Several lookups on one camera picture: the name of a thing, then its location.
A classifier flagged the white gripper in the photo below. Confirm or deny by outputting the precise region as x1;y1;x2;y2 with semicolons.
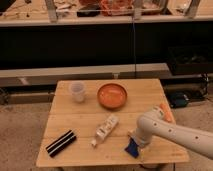
125;129;150;158

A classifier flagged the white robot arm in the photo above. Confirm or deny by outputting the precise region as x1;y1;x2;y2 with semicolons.
125;107;213;160

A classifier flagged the orange ceramic bowl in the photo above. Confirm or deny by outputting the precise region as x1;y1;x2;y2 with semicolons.
97;83;127;110

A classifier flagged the white plastic bottle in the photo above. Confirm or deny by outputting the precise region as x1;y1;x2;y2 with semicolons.
91;114;119;148

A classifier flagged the orange carrot toy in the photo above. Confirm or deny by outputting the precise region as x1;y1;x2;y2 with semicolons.
160;103;173;123

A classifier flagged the light wooden table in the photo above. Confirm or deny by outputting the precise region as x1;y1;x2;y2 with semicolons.
36;79;189;167

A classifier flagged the dark device on floor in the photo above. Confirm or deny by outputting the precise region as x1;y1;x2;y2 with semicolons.
168;92;189;108

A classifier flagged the black white striped block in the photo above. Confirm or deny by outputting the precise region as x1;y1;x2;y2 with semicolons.
46;130;77;157

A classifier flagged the clear plastic cup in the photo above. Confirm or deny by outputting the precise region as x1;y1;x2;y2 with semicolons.
69;81;85;103

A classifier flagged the black box on right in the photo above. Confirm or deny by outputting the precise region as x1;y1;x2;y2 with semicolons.
166;45;213;75

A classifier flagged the long wooden bench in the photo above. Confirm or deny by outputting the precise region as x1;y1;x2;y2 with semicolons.
0;62;204;88

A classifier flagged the orange clutter on shelf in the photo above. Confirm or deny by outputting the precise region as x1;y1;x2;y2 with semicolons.
100;0;133;16

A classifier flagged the black object on shelf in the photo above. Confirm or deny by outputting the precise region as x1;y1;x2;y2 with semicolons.
77;4;100;17

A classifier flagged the thin vertical cable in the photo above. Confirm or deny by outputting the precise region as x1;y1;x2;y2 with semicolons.
131;16;138;80

